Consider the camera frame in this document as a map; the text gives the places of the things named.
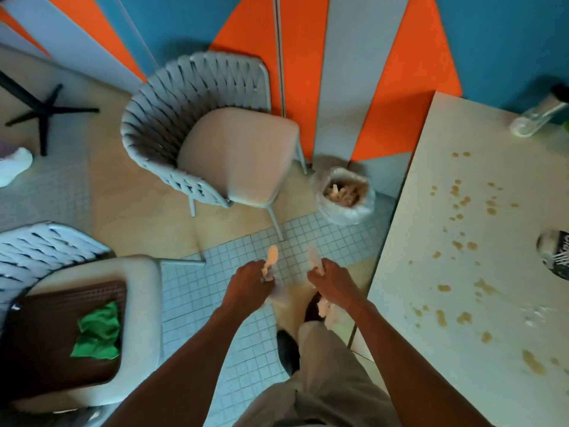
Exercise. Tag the person's right forearm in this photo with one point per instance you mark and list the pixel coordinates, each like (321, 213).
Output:
(409, 364)

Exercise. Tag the clear plastic bottle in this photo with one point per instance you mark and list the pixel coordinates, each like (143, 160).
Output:
(531, 120)

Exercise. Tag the waste bin with plastic bag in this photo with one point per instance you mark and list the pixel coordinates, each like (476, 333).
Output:
(344, 195)

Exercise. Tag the green cloth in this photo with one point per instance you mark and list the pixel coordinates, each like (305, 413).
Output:
(98, 333)

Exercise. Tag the brown liquid spill drops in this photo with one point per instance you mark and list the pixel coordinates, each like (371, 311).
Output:
(462, 244)

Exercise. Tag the black cross table base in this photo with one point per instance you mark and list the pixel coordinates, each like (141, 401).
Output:
(42, 111)

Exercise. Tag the person's black shoe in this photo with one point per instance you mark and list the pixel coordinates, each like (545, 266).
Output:
(312, 309)
(288, 351)

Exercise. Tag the brown plastic tray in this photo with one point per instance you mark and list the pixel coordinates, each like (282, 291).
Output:
(49, 342)

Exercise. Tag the person's left hand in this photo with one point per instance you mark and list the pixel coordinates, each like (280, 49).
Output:
(246, 286)

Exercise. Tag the grey woven chair beige cushion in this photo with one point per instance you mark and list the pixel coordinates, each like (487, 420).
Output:
(138, 284)
(240, 151)

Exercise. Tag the cream rubber glove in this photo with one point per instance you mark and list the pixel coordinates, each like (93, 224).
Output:
(271, 255)
(314, 260)

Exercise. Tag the person's right hand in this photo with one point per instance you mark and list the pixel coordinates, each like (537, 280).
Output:
(335, 284)

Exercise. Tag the person's beige trousers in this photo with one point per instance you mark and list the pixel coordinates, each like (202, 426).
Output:
(329, 386)

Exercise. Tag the person's right fingers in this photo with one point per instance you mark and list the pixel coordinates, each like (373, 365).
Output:
(321, 271)

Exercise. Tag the person's left fingers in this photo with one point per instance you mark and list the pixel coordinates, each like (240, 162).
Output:
(260, 270)

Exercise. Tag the person's left forearm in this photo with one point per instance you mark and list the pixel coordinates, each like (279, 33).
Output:
(191, 364)

